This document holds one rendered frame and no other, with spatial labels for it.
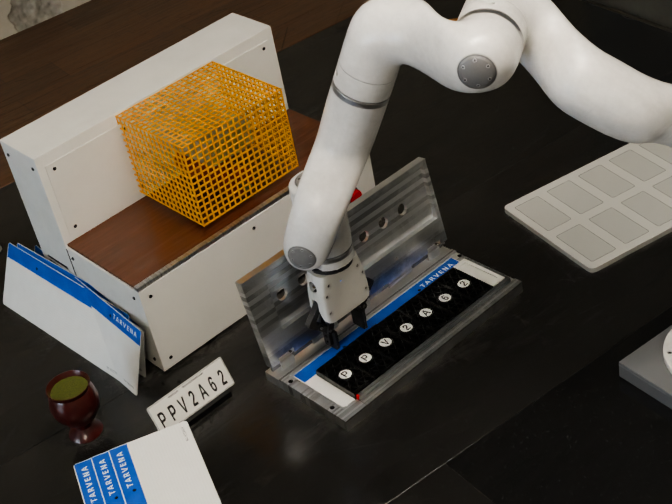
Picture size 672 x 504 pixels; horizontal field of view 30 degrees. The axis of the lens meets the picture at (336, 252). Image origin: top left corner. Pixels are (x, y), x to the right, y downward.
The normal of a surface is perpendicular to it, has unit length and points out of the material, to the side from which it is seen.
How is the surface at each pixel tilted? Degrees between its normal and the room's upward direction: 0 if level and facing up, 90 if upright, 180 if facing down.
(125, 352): 69
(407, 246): 81
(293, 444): 0
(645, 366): 1
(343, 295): 90
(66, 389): 0
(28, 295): 63
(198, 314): 90
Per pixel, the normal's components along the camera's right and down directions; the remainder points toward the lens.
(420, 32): -0.73, 0.04
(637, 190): -0.17, -0.79
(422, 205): 0.64, 0.21
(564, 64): -0.59, -0.22
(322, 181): -0.02, -0.11
